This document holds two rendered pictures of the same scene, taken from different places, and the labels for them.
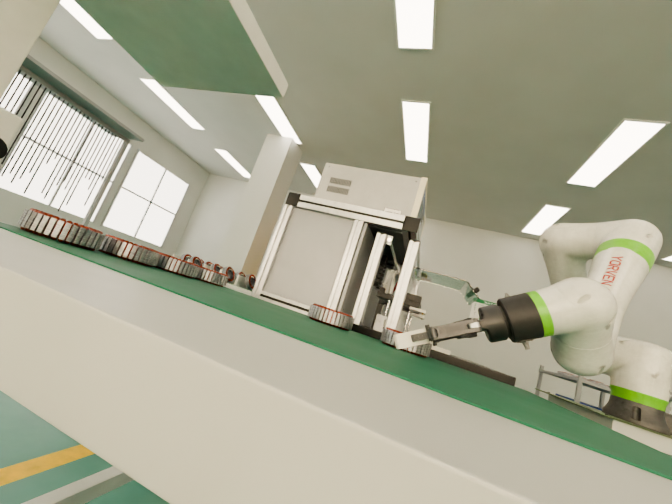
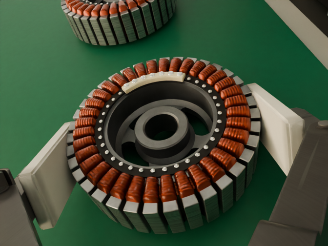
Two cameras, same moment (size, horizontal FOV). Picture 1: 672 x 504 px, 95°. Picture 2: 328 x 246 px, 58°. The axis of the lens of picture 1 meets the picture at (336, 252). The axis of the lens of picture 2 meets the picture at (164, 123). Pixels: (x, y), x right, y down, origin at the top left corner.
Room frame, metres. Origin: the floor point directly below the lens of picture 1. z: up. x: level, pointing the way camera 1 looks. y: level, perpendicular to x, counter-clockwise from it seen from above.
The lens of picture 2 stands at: (0.68, -0.32, 0.91)
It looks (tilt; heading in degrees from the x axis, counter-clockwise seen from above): 49 degrees down; 72
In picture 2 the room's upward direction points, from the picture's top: 16 degrees counter-clockwise
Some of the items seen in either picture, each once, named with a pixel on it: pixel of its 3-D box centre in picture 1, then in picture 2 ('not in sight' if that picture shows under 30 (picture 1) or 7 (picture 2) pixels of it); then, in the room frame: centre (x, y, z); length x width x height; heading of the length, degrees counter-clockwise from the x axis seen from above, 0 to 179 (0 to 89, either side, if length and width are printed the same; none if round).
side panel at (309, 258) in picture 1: (307, 260); not in sight; (0.96, 0.08, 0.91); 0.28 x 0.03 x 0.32; 71
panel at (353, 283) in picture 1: (368, 287); not in sight; (1.22, -0.17, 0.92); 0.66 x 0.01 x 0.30; 161
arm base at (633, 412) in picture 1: (652, 418); not in sight; (0.95, -1.07, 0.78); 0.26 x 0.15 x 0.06; 90
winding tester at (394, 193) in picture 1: (374, 216); not in sight; (1.26, -0.11, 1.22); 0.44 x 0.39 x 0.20; 161
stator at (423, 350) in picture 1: (405, 342); (163, 133); (0.71, -0.21, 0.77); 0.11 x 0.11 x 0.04
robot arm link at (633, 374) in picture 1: (634, 370); not in sight; (0.96, -1.01, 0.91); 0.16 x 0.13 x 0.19; 33
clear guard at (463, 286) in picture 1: (436, 285); not in sight; (1.34, -0.47, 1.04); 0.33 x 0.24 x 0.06; 71
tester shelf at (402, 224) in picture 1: (365, 243); not in sight; (1.24, -0.11, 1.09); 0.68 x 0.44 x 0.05; 161
